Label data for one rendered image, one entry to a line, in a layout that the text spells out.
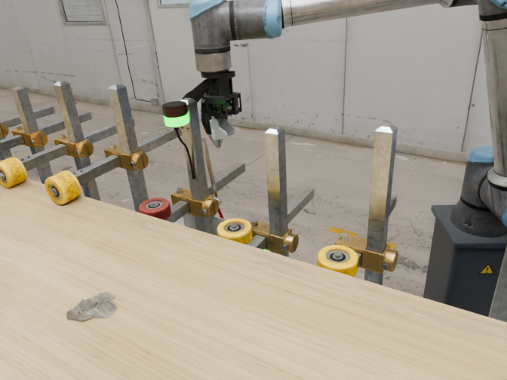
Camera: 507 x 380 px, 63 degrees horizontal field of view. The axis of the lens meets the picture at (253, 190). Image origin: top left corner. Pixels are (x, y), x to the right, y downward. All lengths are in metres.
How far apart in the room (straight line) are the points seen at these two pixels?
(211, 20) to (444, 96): 2.73
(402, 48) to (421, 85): 0.32
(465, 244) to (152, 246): 1.01
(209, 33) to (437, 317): 0.77
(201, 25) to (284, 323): 0.69
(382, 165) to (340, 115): 3.02
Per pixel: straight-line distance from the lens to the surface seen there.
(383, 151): 0.86
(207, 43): 1.06
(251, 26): 1.05
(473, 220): 1.57
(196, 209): 1.18
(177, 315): 0.77
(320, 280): 0.81
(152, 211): 1.08
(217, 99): 1.08
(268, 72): 4.14
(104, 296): 0.83
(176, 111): 1.03
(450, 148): 3.68
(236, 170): 1.36
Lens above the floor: 1.41
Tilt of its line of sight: 27 degrees down
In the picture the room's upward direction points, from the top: 4 degrees counter-clockwise
